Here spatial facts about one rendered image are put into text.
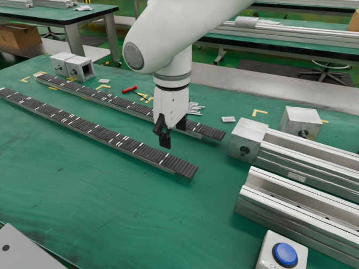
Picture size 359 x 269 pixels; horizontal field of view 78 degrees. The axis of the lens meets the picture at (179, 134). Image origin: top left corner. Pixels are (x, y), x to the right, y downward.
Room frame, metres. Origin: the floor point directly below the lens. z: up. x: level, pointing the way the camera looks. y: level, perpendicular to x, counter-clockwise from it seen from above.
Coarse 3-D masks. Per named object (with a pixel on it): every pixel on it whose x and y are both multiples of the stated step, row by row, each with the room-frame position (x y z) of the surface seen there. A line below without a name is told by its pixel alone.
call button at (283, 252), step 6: (276, 246) 0.20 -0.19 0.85; (282, 246) 0.20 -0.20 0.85; (288, 246) 0.20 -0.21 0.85; (276, 252) 0.19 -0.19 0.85; (282, 252) 0.19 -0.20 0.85; (288, 252) 0.19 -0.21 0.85; (294, 252) 0.19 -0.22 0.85; (282, 258) 0.18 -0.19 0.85; (288, 258) 0.18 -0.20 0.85; (294, 258) 0.18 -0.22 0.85; (288, 264) 0.17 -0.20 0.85
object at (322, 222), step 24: (240, 192) 0.32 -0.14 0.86; (264, 192) 0.34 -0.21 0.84; (288, 192) 0.33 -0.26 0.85; (312, 192) 0.32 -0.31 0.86; (264, 216) 0.29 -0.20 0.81; (288, 216) 0.26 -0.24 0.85; (312, 216) 0.26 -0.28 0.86; (336, 216) 0.28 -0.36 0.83; (312, 240) 0.23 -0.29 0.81; (336, 240) 0.22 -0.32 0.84
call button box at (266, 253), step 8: (272, 232) 0.23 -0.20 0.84; (264, 240) 0.22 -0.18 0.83; (272, 240) 0.22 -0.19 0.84; (280, 240) 0.22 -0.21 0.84; (288, 240) 0.22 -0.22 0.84; (264, 248) 0.20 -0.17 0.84; (272, 248) 0.20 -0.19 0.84; (296, 248) 0.20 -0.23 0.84; (304, 248) 0.20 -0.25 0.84; (264, 256) 0.19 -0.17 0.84; (272, 256) 0.19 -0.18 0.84; (304, 256) 0.19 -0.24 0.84; (256, 264) 0.18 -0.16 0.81; (264, 264) 0.17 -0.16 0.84; (272, 264) 0.17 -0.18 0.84; (280, 264) 0.17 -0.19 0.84; (296, 264) 0.17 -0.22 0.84; (304, 264) 0.17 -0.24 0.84
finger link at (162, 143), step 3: (162, 132) 0.41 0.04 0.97; (162, 135) 0.40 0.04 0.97; (159, 138) 0.43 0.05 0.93; (162, 138) 0.42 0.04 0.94; (165, 138) 0.41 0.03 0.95; (168, 138) 0.42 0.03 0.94; (159, 141) 0.43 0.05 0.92; (162, 141) 0.42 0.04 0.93; (165, 141) 0.41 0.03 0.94; (168, 141) 0.42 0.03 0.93; (162, 144) 0.42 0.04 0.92; (165, 144) 0.42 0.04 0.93; (168, 144) 0.42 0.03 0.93; (165, 147) 0.42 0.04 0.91; (168, 147) 0.42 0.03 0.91
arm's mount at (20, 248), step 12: (12, 228) 0.16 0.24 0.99; (0, 240) 0.15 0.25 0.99; (12, 240) 0.15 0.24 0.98; (24, 240) 0.16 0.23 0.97; (0, 252) 0.13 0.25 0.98; (12, 252) 0.14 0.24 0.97; (24, 252) 0.14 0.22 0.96; (36, 252) 0.15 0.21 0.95; (0, 264) 0.12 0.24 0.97; (12, 264) 0.13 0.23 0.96; (24, 264) 0.13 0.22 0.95; (36, 264) 0.13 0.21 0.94; (48, 264) 0.14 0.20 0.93; (60, 264) 0.14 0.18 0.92
